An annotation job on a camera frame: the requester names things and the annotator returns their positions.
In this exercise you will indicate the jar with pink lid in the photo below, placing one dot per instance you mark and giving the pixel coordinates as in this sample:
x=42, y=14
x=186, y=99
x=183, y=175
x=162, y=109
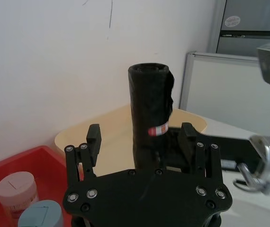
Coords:
x=16, y=189

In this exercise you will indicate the white panel with grey frame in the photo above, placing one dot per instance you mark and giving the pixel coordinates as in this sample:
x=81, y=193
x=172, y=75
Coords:
x=222, y=94

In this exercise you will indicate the cream plastic basin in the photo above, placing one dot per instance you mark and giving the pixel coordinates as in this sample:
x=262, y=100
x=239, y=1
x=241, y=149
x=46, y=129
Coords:
x=116, y=127

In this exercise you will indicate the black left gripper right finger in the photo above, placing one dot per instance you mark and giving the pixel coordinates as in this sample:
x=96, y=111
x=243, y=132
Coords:
x=202, y=160

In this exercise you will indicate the black roll of plastic bags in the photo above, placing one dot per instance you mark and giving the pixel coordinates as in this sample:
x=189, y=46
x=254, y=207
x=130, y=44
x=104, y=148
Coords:
x=149, y=111

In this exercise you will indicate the grey metal cabinet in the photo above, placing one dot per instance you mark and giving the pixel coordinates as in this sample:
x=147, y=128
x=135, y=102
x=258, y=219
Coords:
x=248, y=26

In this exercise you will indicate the red plastic tray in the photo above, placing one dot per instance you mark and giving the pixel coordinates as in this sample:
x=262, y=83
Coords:
x=49, y=163

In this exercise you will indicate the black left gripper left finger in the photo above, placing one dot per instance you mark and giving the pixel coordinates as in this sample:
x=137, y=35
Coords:
x=91, y=153

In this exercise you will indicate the jar with grey-blue lid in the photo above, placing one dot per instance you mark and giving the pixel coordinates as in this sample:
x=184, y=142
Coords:
x=41, y=214

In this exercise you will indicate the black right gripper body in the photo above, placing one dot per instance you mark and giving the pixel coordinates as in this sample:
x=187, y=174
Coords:
x=234, y=147

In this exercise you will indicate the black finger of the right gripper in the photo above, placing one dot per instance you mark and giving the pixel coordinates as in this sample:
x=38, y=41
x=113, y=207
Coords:
x=175, y=149

